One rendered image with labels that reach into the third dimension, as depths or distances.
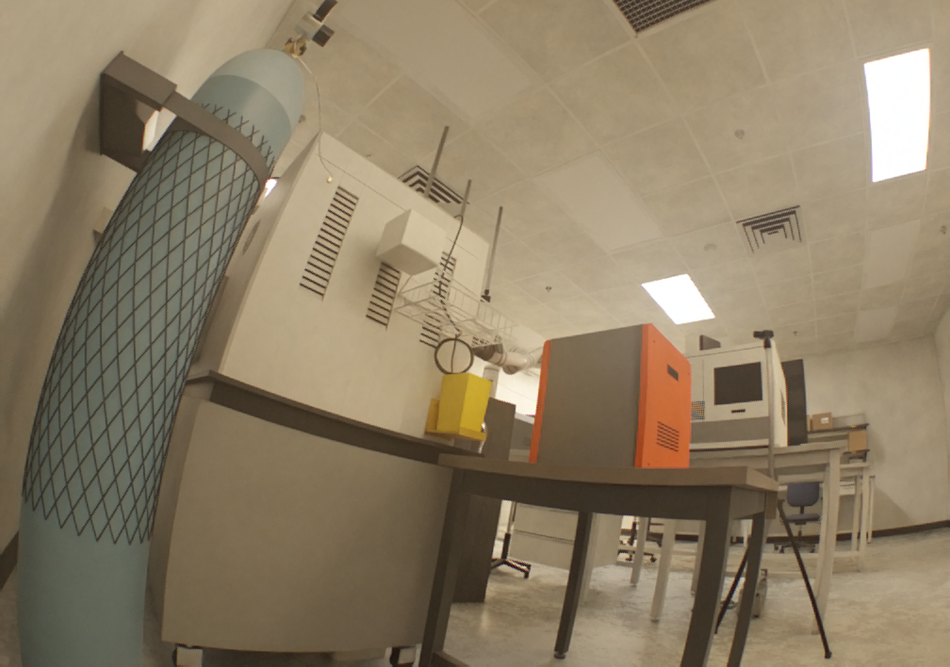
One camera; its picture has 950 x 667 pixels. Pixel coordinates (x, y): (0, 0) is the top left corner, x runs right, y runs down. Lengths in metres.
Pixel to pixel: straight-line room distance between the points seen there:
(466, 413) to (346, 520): 0.41
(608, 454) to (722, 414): 1.17
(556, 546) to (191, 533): 2.07
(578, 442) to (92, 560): 1.12
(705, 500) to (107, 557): 0.92
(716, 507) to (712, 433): 1.48
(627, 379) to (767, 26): 2.03
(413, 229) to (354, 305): 0.24
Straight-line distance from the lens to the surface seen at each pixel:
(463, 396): 1.09
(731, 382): 2.25
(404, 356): 1.13
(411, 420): 1.14
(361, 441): 1.05
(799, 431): 4.22
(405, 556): 1.17
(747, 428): 2.19
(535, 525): 2.68
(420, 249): 1.02
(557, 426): 1.24
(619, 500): 0.82
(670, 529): 2.28
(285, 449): 0.96
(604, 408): 1.18
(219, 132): 0.77
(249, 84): 0.85
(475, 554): 2.22
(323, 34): 1.01
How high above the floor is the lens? 0.65
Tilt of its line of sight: 23 degrees up
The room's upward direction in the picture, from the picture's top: 10 degrees clockwise
